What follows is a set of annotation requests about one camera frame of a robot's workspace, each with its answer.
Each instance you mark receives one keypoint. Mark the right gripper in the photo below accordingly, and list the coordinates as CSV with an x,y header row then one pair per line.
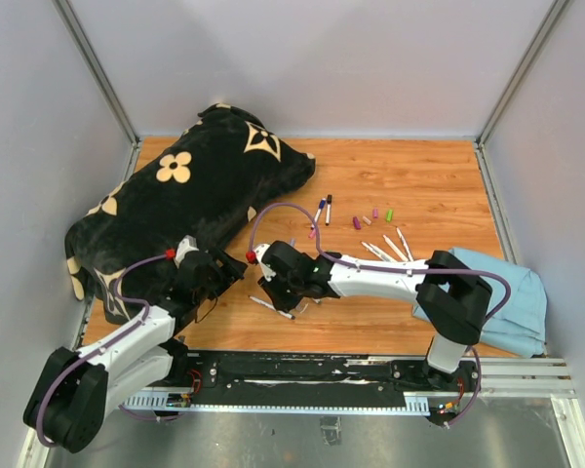
x,y
279,302

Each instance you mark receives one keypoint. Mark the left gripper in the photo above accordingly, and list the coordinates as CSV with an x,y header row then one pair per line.
x,y
229,272

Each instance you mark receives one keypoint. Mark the dark blue marker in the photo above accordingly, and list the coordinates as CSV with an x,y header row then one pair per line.
x,y
269,306

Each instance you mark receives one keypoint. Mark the magenta cap marker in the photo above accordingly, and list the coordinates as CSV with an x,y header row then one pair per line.
x,y
367,247

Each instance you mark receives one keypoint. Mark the black cap whiteboard marker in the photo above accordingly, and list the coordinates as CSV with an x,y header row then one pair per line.
x,y
328,209

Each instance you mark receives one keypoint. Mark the light green marker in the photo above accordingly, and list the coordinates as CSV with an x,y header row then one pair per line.
x,y
405,243

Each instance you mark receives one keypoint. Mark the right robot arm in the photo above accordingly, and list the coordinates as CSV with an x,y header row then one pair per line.
x,y
453,297

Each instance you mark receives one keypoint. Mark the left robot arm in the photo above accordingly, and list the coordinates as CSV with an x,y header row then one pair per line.
x,y
78,389

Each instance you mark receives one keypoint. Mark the black floral plush blanket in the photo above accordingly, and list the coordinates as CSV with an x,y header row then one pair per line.
x,y
208,184

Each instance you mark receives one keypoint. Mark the blue cap whiteboard marker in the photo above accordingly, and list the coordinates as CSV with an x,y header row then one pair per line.
x,y
317,215

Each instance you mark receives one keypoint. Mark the light blue cloth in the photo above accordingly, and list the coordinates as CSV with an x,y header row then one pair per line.
x,y
519,326

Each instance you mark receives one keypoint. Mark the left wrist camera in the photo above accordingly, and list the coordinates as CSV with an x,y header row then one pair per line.
x,y
187,245

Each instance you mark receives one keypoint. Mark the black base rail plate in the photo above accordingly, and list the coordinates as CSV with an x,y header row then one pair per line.
x,y
220,369

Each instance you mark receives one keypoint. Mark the slotted cable duct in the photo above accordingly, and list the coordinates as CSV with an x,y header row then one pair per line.
x,y
311,399

